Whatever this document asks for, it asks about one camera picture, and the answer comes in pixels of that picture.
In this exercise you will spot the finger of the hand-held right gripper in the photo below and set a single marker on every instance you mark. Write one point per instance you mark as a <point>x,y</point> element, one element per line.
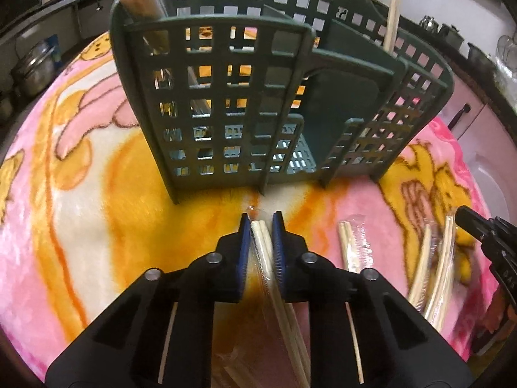
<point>472,222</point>

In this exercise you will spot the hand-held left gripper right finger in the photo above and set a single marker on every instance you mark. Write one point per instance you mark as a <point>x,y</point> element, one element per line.
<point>278,258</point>

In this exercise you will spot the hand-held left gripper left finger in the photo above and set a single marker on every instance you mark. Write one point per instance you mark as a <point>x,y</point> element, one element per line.
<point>244,258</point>

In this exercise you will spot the chopsticks packet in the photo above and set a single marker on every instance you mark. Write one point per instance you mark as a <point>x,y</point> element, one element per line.
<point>351,246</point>
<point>262,246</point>
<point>422,258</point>
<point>392,8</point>
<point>444,250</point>

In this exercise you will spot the green plastic utensil basket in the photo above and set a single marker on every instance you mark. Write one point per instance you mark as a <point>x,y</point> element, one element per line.
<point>343,109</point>

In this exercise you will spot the white kitchen cabinets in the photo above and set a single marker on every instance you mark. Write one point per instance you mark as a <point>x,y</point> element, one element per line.
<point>484,137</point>

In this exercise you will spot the black kitchen countertop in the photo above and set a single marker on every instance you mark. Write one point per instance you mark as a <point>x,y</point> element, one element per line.
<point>480,72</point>

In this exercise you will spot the pink printed blanket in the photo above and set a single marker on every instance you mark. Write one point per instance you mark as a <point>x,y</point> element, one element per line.
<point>80,210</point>

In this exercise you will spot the small steel kettle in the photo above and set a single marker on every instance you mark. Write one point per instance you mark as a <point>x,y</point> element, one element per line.
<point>427,22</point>

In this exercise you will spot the stacked steel pots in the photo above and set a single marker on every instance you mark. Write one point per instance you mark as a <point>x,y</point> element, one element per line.
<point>32,68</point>

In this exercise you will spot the metal kitchen shelf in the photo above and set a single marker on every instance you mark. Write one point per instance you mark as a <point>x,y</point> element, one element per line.
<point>24,32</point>

